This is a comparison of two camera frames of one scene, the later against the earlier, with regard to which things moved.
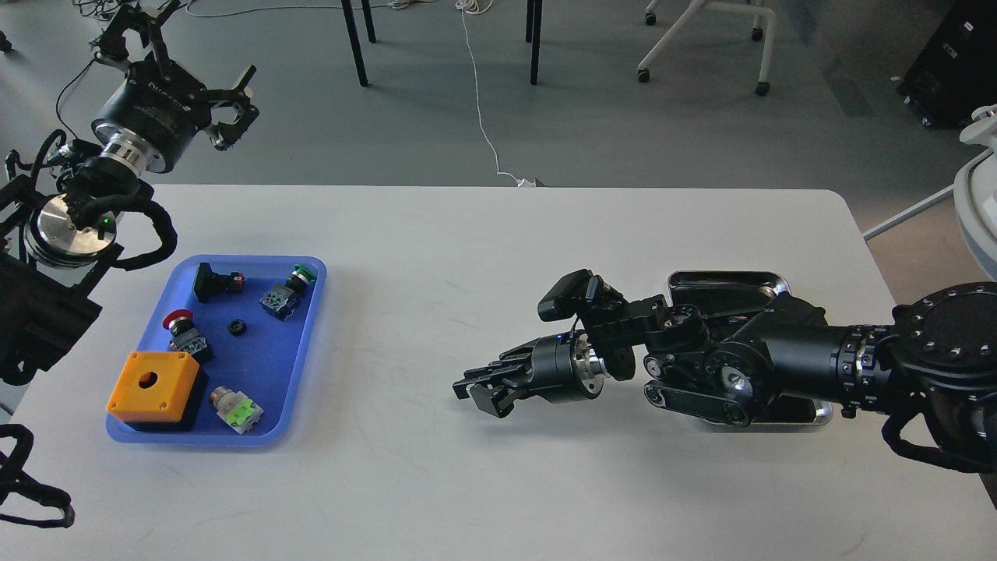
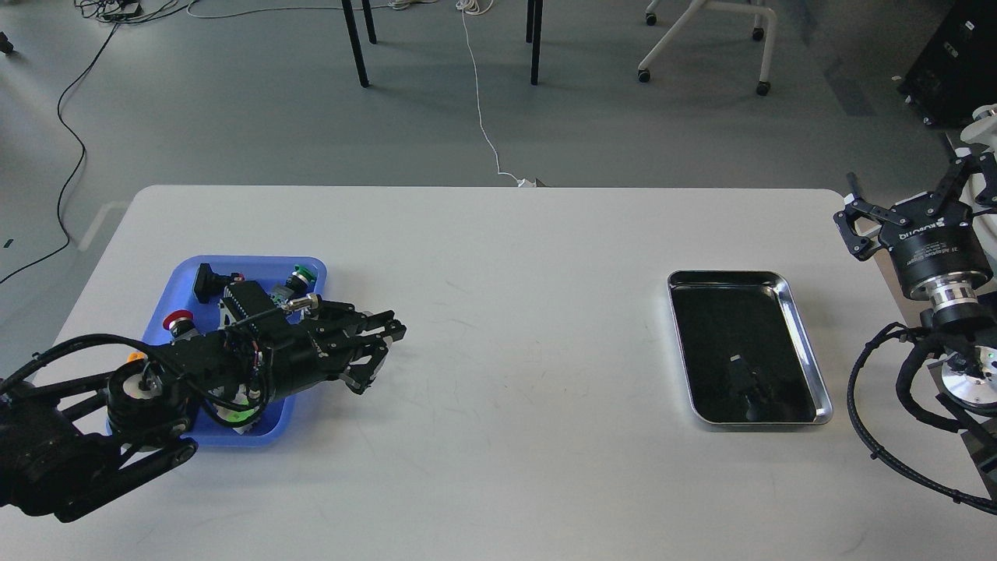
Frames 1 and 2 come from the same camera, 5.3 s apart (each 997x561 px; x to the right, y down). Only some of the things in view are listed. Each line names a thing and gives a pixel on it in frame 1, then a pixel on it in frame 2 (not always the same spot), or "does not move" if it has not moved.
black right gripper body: [565, 369] -> [927, 238]
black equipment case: [956, 70] does not move
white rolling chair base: [756, 9] does not move
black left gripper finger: [146, 18] -> [343, 318]
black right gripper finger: [512, 358] -> [947, 200]
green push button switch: [282, 299] does not move
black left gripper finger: [228, 134] -> [359, 375]
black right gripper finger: [498, 390] -> [861, 246]
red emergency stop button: [185, 336] does not move
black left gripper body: [150, 114] -> [308, 351]
